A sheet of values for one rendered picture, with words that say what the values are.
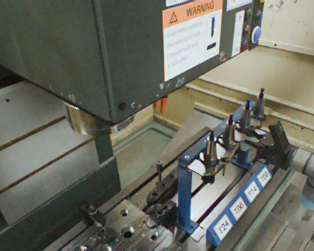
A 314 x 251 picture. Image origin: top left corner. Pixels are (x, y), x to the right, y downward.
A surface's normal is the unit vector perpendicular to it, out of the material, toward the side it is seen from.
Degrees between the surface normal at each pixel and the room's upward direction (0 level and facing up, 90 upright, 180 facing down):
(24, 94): 91
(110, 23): 90
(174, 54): 90
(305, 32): 90
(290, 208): 24
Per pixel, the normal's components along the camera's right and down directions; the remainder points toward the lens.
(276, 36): -0.67, 0.45
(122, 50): 0.74, 0.36
